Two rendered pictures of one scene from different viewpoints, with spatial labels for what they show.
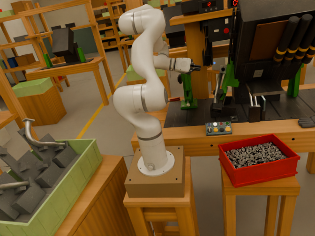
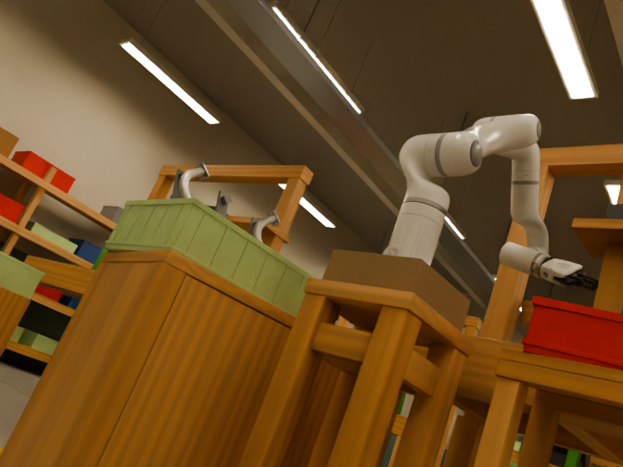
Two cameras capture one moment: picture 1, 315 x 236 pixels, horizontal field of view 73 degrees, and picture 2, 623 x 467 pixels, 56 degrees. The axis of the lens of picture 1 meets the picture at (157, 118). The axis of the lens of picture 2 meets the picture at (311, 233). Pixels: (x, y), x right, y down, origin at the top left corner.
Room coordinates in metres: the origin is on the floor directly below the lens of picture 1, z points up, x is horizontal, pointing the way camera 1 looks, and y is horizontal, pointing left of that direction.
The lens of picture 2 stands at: (-0.51, -0.52, 0.49)
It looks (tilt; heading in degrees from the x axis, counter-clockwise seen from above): 18 degrees up; 33
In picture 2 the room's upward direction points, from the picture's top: 22 degrees clockwise
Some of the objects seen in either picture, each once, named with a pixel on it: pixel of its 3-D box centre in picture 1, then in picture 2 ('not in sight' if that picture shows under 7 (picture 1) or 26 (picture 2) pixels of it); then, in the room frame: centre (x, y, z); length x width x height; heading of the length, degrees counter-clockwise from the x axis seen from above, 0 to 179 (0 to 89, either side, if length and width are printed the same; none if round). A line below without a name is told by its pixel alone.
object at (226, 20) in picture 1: (220, 27); not in sight; (1.56, -0.56, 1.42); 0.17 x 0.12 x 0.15; 76
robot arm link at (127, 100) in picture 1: (137, 111); (425, 173); (0.86, 0.08, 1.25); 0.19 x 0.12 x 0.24; 76
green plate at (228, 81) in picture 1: (232, 74); not in sight; (1.29, -0.52, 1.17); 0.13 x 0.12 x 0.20; 76
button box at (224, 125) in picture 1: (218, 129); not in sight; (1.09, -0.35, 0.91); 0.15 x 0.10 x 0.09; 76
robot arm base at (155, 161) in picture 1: (153, 148); (413, 243); (0.86, 0.05, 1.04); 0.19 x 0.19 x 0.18
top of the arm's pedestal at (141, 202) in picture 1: (160, 179); (388, 316); (0.86, 0.05, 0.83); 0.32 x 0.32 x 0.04; 77
